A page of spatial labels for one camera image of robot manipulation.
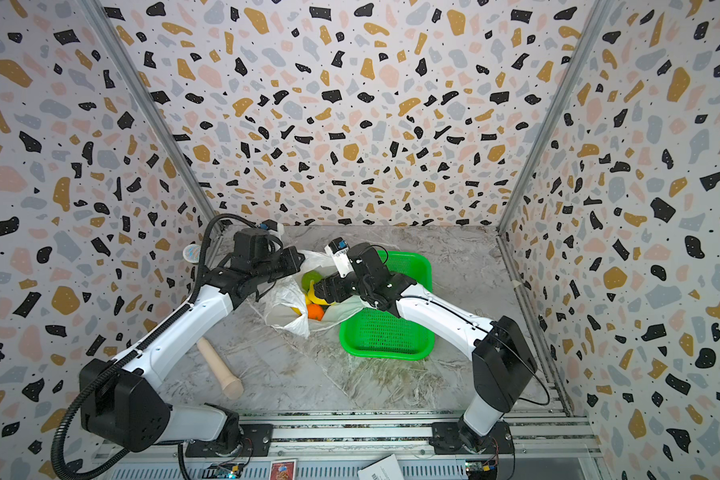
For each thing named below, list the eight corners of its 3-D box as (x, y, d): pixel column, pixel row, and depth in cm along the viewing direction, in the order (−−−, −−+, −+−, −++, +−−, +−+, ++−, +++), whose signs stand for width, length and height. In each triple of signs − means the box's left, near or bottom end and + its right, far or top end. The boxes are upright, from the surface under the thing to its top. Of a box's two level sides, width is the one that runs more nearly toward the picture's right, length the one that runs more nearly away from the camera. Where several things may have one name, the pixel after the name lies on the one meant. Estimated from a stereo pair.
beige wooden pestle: (198, 349, 91) (192, 343, 88) (211, 339, 93) (206, 334, 90) (233, 402, 81) (228, 398, 78) (248, 390, 83) (243, 386, 80)
